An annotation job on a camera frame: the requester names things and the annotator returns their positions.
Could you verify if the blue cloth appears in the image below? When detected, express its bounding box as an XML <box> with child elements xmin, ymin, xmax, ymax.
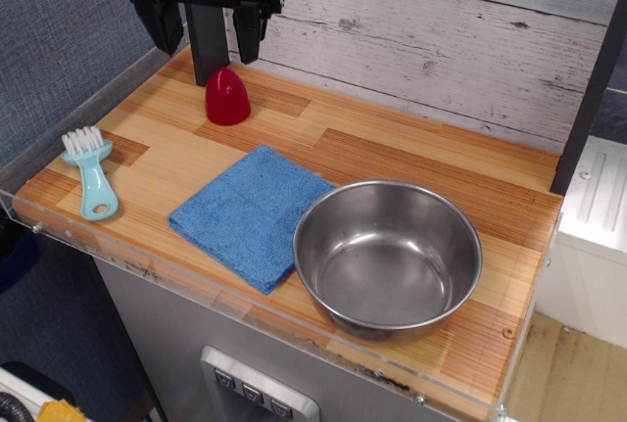
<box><xmin>169</xmin><ymin>145</ymin><xmax>333</xmax><ymax>295</ymax></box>

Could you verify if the stainless steel pot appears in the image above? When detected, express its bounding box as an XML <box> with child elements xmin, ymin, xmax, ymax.
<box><xmin>293</xmin><ymin>179</ymin><xmax>483</xmax><ymax>343</ymax></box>

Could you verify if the red egg-shaped object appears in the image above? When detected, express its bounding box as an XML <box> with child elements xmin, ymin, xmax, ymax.
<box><xmin>205</xmin><ymin>67</ymin><xmax>252</xmax><ymax>126</ymax></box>

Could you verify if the light blue scrub brush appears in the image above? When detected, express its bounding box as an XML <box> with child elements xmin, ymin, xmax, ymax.
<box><xmin>62</xmin><ymin>126</ymin><xmax>119</xmax><ymax>221</ymax></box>

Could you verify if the clear acrylic table guard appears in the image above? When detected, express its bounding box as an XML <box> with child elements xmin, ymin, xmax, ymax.
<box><xmin>2</xmin><ymin>182</ymin><xmax>562</xmax><ymax>421</ymax></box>

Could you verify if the silver dispenser panel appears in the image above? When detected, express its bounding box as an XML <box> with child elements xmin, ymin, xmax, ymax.
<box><xmin>200</xmin><ymin>346</ymin><xmax>320</xmax><ymax>421</ymax></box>

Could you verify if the yellow object bottom left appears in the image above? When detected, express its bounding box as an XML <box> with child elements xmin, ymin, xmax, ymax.
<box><xmin>35</xmin><ymin>399</ymin><xmax>85</xmax><ymax>422</ymax></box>

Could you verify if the white appliance at right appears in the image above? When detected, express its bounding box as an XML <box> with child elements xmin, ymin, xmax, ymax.
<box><xmin>536</xmin><ymin>136</ymin><xmax>626</xmax><ymax>348</ymax></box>

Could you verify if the dark grey vertical post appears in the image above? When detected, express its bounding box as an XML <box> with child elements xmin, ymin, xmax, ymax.
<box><xmin>185</xmin><ymin>4</ymin><xmax>230</xmax><ymax>86</ymax></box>

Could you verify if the dark grey right post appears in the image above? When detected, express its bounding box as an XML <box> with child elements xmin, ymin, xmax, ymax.
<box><xmin>550</xmin><ymin>0</ymin><xmax>626</xmax><ymax>196</ymax></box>

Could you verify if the black corrugated hose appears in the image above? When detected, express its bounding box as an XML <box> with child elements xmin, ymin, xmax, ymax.
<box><xmin>0</xmin><ymin>391</ymin><xmax>35</xmax><ymax>422</ymax></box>

